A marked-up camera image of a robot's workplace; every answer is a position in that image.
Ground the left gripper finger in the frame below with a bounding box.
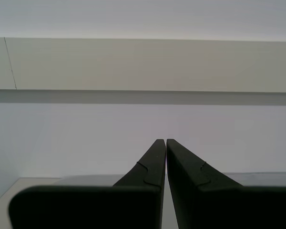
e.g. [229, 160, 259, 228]
[166, 138, 286, 229]
[8, 139, 166, 229]

